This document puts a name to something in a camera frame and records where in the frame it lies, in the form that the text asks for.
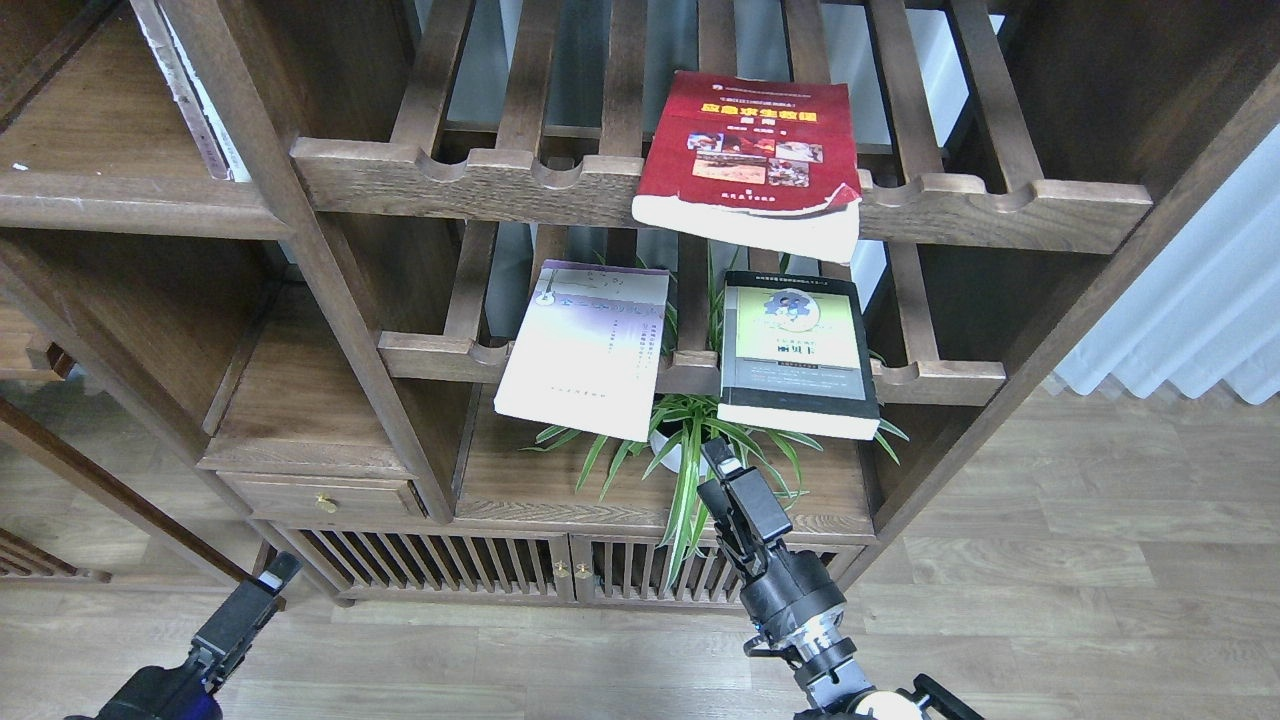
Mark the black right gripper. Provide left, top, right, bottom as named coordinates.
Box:
left=698, top=438, right=861, bottom=701

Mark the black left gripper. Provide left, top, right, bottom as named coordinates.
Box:
left=67, top=552, right=301, bottom=719

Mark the green grey cover book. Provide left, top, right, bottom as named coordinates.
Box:
left=717, top=272, right=881, bottom=441

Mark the green spider plant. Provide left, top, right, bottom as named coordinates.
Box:
left=522, top=260, right=910, bottom=591

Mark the white plant pot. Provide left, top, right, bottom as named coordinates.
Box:
left=643, top=418, right=730, bottom=478

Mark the wooden furniture at left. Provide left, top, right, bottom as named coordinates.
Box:
left=3, top=302, right=273, bottom=594

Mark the white purple cover book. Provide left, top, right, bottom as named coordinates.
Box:
left=494, top=260, right=669, bottom=441

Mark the red cover book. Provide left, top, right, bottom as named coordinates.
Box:
left=631, top=70, right=861, bottom=264

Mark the dark wooden bookshelf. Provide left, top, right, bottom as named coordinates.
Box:
left=3, top=1, right=1277, bottom=607

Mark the upright white book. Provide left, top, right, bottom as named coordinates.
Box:
left=131, top=1, right=252, bottom=183

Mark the white curtain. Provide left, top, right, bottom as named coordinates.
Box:
left=1051, top=131, right=1279, bottom=405

